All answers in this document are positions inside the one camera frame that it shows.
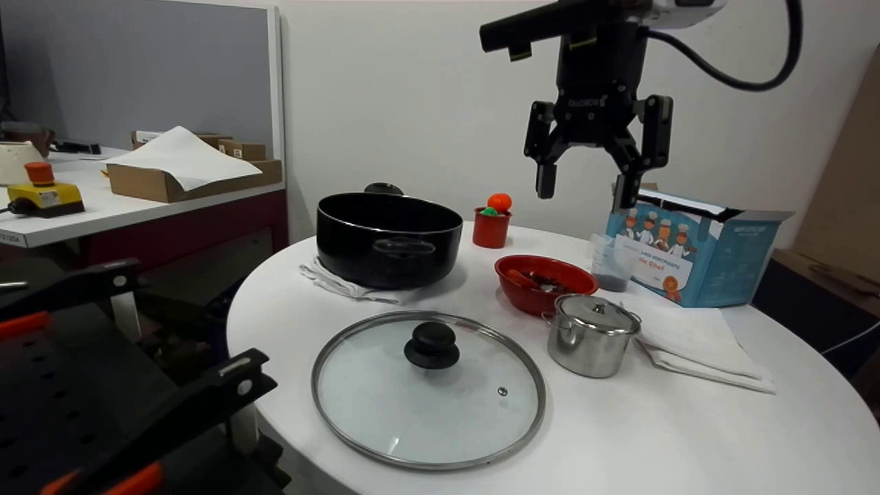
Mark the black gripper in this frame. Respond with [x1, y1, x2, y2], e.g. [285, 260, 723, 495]
[522, 26, 677, 212]

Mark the small steel pot lid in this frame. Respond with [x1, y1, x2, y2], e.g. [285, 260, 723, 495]
[549, 291, 644, 341]

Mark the black-knobbed glass pot lid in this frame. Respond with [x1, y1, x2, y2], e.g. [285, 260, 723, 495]
[309, 308, 549, 476]

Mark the red plastic bowl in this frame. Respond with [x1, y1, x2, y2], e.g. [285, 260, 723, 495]
[492, 254, 600, 323]

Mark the small steel pot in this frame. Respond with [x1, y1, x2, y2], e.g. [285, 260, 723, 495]
[545, 315, 641, 382]

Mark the large black cooking pot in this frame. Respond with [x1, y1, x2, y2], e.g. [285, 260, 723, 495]
[314, 181, 467, 294]

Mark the white cloth under pot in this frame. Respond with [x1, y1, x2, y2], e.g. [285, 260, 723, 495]
[298, 260, 435, 308]

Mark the orange toy ball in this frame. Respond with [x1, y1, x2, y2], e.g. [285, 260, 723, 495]
[483, 190, 518, 219]

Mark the clear plastic cup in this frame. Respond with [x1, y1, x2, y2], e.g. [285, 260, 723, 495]
[588, 231, 635, 294]

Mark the small red cup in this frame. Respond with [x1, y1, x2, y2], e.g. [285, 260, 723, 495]
[470, 208, 512, 252]

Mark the blue box with chef print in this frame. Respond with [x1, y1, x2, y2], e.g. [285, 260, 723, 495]
[602, 181, 794, 311]

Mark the large brown cardboard sheet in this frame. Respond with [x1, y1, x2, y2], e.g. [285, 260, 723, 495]
[791, 45, 880, 290]

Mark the dark low cabinet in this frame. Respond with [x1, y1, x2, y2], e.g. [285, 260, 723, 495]
[751, 249, 880, 389]

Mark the flat cardboard box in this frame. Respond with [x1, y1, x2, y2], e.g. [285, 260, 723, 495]
[102, 135, 285, 208]

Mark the grey partition panel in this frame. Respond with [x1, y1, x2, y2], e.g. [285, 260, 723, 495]
[0, 0, 283, 161]

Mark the white side desk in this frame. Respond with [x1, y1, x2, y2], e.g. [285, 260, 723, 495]
[0, 147, 292, 269]

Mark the yellow device with red block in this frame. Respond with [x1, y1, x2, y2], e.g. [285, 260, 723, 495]
[5, 161, 87, 220]

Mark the black stand with orange clamps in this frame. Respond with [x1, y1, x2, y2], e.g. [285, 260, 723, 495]
[0, 256, 283, 495]

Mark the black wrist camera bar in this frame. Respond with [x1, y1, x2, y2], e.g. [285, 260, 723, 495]
[475, 0, 654, 63]

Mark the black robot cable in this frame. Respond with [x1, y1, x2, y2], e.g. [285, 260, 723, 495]
[647, 0, 806, 95]

